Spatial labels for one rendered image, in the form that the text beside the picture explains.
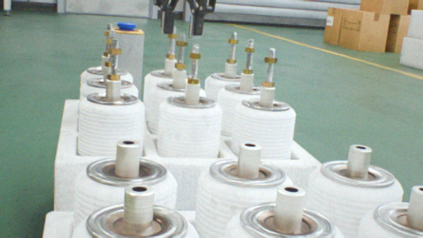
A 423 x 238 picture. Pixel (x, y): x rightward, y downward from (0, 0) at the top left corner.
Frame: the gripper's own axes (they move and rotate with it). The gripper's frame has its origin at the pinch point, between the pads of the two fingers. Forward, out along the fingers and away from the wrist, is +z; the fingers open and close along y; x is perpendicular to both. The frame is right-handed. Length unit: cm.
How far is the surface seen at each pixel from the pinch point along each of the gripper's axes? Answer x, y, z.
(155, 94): 4.7, -0.1, 10.9
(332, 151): -69, 10, 34
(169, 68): -5.7, 8.8, 8.4
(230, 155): 3.0, -16.5, 17.2
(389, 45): -360, 147, 24
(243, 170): 24.4, -37.3, 9.7
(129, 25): -8.9, 26.0, 2.2
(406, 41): -291, 101, 16
